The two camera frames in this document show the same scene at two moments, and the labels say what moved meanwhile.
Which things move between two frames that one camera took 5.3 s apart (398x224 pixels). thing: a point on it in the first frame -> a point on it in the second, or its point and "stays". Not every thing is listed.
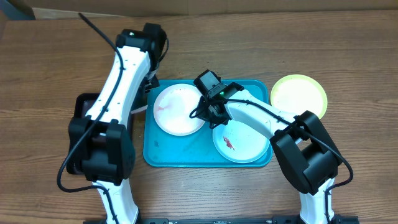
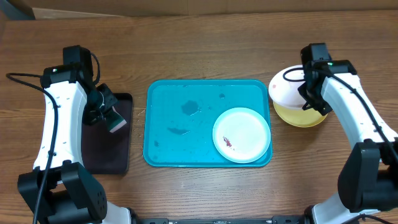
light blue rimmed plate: x=239 y=143 stays
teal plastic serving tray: x=162 y=149 stays
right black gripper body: x=208 y=112 -> x=315 y=99
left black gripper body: x=150 y=81 -> x=101 y=100
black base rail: x=337 y=219 stays
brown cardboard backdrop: x=45 y=9 stays
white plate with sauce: x=172 y=109 -> x=285 y=93
